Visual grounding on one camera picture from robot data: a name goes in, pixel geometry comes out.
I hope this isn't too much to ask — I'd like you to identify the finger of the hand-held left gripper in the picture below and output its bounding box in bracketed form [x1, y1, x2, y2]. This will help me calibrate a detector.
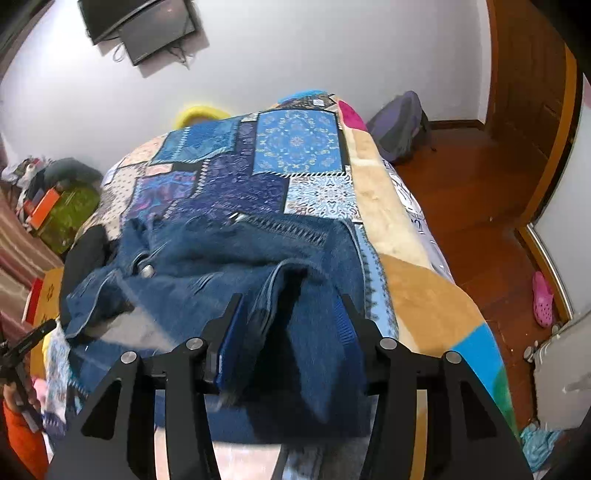
[2, 362, 44, 433]
[0, 319, 57, 367]

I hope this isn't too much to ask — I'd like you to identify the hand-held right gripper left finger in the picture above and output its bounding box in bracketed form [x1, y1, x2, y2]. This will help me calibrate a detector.
[46, 293, 245, 480]

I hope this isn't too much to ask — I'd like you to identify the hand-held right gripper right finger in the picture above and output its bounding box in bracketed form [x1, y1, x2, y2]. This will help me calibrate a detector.
[341, 294, 534, 480]

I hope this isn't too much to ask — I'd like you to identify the blue denim jacket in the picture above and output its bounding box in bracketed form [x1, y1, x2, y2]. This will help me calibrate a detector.
[60, 213, 386, 480]

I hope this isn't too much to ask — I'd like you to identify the red box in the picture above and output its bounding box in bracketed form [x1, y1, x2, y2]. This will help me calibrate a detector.
[21, 277, 45, 320]

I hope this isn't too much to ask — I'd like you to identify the small yellow wooden table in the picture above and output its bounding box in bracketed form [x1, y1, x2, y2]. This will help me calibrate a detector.
[28, 268, 66, 325]

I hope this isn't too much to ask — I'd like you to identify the patchwork printed blanket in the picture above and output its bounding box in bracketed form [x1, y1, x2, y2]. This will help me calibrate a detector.
[41, 88, 519, 480]

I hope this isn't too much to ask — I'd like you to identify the striped pink curtain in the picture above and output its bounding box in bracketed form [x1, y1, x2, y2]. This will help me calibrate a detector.
[0, 185, 64, 326]

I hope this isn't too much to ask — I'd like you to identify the black garment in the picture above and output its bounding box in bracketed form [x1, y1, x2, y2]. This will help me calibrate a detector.
[60, 225, 110, 320]

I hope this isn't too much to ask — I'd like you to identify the green patterned storage box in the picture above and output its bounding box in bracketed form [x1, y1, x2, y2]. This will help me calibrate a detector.
[39, 185, 101, 254]

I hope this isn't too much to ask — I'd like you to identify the orange box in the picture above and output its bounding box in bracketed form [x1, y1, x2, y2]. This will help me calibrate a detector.
[25, 188, 64, 232]

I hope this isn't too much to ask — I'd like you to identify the pile of white grey clutter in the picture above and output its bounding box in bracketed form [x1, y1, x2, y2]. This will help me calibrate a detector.
[0, 157, 47, 191]

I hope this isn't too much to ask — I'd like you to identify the grey stuffed cushion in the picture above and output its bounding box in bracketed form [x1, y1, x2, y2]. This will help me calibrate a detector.
[44, 158, 103, 186]

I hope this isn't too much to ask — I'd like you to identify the pink slipper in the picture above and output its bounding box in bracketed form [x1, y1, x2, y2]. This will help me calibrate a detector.
[532, 271, 555, 328]

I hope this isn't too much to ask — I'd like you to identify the white suitcase with stickers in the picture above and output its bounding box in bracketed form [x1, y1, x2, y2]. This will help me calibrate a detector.
[524, 309, 591, 432]

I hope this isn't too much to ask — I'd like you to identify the grey purple backpack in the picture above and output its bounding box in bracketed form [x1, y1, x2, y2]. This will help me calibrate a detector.
[367, 91, 437, 165]

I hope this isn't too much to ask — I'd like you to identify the light blue cloth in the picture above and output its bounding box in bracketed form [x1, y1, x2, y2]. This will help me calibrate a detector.
[521, 424, 565, 472]

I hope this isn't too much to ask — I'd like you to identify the white sliding wardrobe door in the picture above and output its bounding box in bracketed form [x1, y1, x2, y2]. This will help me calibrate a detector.
[516, 76, 591, 325]

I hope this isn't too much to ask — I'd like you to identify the wooden door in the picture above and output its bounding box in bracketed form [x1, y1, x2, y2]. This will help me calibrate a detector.
[487, 0, 578, 149]

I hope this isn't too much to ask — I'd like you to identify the yellow plastic ring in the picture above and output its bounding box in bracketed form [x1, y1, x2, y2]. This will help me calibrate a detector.
[174, 105, 232, 130]

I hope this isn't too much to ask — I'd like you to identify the black monitor cable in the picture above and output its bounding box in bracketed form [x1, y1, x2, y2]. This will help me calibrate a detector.
[168, 39, 192, 70]

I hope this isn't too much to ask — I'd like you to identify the black wall television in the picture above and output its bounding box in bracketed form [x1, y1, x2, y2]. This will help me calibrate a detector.
[78, 0, 158, 46]

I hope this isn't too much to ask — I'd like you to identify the small black wall monitor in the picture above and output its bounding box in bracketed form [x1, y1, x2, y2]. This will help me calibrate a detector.
[117, 0, 197, 66]

